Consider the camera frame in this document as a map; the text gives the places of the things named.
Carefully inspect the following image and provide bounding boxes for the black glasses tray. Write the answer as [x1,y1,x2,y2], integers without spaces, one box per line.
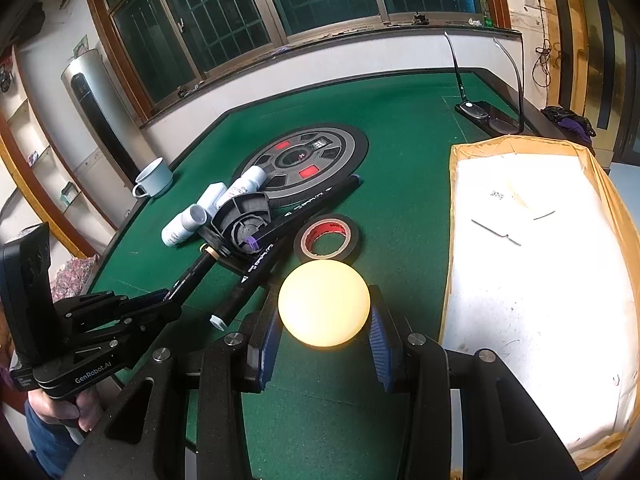
[454,101,524,138]

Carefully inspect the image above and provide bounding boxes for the yellow cardboard box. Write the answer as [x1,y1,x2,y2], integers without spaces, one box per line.
[439,136,639,469]

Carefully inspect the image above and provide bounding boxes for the left hand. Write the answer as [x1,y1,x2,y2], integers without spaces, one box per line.
[28,387,103,432]

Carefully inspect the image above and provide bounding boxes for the black electrical tape roll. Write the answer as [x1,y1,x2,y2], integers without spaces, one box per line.
[293,214,361,264]

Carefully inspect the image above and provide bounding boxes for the slim white bottle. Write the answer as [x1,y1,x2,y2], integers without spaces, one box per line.
[215,166,267,210]

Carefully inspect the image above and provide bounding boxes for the white enamel mug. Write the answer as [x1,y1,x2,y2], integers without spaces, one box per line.
[131,157,174,198]

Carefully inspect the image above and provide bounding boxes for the black marker yellow caps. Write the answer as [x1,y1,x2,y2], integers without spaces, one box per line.
[163,245,220,304]

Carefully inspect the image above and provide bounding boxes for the round grey control panel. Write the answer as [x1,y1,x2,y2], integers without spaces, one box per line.
[232,122,369,208]

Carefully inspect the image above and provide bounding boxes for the purple black bag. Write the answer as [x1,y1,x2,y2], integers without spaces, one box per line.
[541,106,597,148]

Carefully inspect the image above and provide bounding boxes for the black marker purple cap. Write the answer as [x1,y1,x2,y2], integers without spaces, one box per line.
[209,238,288,330]

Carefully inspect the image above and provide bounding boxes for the cream masking tape roll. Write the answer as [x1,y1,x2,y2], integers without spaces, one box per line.
[278,260,371,349]

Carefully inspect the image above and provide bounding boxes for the eyeglasses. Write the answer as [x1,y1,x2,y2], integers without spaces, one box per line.
[444,32,525,138]

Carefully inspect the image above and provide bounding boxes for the large white bottle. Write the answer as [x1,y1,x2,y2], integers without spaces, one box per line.
[160,204,208,247]

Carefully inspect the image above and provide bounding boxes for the standing air conditioner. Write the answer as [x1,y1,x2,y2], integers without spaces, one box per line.
[60,48,158,187]

